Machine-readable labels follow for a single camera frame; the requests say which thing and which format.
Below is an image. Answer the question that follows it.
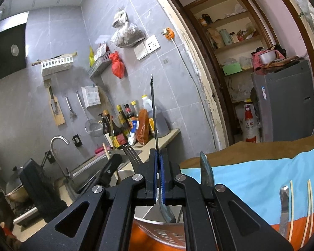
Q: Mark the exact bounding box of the metal fork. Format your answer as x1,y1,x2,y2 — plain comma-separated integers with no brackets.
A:
121,144,143,173

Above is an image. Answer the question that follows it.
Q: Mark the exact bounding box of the white wall switch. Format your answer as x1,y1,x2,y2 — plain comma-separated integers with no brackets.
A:
134,43,148,61

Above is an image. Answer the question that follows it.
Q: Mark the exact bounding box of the grey washing machine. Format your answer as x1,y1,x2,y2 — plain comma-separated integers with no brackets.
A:
250,59,314,142

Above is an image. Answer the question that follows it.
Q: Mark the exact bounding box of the metal wok with lid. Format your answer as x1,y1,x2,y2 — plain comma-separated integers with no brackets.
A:
5,166,29,203

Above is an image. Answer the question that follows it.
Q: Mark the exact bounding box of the red white snack packet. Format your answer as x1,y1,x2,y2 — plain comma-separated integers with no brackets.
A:
95,42,109,61

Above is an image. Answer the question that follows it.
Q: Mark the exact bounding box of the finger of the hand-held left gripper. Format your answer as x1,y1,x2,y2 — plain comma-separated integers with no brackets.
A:
99,153,124,187

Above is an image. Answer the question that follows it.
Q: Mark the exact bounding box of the wooden shelf unit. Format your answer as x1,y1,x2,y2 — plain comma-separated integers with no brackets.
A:
183,0,278,142

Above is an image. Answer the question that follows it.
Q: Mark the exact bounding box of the green thermos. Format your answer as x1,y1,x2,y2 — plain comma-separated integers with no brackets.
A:
219,28,233,46

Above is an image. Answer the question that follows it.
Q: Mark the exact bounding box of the white power cable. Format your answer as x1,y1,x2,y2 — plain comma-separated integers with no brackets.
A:
172,39,218,150

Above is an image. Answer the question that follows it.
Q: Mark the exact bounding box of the red plastic bag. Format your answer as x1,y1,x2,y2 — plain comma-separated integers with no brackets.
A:
108,51,126,79

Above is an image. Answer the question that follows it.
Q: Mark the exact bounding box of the dark sauce bottle red label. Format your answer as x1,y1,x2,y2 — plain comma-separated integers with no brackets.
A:
108,115,128,150

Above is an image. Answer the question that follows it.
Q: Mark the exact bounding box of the wooden cutting board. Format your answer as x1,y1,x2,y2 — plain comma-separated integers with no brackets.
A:
261,56,300,70

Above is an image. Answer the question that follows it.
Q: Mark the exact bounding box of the blue white packet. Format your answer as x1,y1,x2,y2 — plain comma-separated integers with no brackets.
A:
127,120,141,146

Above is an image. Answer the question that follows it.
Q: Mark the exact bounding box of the brown paper bag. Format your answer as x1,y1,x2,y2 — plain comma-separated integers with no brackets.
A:
206,27,220,49

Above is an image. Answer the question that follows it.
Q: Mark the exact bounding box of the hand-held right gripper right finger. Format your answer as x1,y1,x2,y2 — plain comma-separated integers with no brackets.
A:
160,148,295,251

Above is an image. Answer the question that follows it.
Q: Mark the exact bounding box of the wooden hanging knife board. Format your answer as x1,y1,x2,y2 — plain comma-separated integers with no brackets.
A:
44,79,67,127

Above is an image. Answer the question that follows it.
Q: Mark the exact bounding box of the metal faucet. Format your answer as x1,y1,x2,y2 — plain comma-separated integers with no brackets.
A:
50,135,74,181

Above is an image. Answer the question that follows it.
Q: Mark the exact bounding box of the beige kitchen counter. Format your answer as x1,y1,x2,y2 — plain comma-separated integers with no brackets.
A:
14,128,181,241

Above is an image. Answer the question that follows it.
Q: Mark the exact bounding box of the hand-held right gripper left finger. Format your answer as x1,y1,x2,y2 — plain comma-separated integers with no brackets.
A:
19,149,158,251

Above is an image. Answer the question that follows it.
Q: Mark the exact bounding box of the large oil jug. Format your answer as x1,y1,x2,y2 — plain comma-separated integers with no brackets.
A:
141,95,171,138

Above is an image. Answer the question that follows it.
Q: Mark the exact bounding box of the white wall basket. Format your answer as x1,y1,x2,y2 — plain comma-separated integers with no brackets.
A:
40,55,74,77

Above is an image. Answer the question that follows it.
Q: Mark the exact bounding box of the orange plug adapter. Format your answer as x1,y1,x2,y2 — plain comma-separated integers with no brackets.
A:
161,27,176,41

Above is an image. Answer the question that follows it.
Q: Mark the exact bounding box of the pink sponge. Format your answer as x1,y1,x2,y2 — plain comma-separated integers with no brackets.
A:
95,146,113,156

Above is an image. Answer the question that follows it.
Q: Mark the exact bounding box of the white wall socket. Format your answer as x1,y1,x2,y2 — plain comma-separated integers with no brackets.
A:
144,34,162,53

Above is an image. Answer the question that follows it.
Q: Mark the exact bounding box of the metal pot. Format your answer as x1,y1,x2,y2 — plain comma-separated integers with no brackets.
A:
258,50,277,65

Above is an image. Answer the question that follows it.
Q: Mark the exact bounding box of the steel sink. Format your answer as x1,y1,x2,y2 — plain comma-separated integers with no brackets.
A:
68,149,143,194

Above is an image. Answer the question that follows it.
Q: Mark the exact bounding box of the wooden chopstick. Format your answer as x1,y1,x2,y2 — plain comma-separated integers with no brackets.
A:
288,179,295,242
308,179,314,242
102,142,121,186

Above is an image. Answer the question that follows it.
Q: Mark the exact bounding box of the white plastic bag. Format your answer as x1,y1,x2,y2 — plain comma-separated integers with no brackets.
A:
110,10,147,48

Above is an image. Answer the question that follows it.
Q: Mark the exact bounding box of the dark pump bottle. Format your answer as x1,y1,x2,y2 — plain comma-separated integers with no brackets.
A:
99,109,113,137

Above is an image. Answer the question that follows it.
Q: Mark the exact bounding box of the metal peeler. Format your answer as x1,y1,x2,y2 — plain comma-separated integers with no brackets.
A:
64,95,78,121

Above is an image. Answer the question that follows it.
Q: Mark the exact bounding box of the red white bottle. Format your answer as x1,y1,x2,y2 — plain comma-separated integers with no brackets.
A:
242,103,262,144

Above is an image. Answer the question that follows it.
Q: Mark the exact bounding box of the metal strainer ladle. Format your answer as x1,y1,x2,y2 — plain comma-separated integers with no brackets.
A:
76,91,103,138

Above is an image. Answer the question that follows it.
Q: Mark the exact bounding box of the black range hood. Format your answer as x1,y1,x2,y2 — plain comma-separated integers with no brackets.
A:
0,12,29,86

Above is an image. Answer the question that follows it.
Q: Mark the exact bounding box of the pair of bamboo chopsticks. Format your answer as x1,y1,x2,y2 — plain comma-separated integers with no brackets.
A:
302,179,313,248

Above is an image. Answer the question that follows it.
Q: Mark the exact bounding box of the white plastic utensil caddy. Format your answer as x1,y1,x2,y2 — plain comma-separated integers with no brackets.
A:
132,206,188,251

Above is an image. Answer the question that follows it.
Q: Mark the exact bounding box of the white hanging plastic holder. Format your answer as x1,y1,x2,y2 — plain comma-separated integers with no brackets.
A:
81,85,101,108

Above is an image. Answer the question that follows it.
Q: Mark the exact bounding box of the pink cloth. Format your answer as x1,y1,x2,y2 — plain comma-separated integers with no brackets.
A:
252,48,287,70

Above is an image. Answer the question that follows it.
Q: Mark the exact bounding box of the striped table cloth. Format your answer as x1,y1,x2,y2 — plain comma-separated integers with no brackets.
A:
179,132,314,251

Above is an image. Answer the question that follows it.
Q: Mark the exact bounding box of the green box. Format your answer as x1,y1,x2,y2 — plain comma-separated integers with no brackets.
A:
221,62,243,77

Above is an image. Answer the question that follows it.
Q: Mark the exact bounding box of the wooden door frame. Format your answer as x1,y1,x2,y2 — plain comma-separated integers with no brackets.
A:
143,0,314,152

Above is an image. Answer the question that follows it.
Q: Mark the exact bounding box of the yellow cap sauce bottle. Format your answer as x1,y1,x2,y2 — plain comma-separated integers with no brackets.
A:
116,104,130,136

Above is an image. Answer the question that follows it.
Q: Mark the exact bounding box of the black cooktop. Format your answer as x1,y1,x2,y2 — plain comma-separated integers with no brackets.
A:
13,201,49,227

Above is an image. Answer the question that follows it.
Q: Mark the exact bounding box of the clear yellow cap bottle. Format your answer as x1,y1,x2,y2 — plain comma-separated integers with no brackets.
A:
130,100,139,121

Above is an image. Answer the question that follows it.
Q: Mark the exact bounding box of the metal wall shelf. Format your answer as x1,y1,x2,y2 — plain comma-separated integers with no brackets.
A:
88,59,113,86

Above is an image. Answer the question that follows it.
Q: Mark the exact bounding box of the red cap sauce bottle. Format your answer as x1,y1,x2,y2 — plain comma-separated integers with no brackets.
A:
124,104,136,126

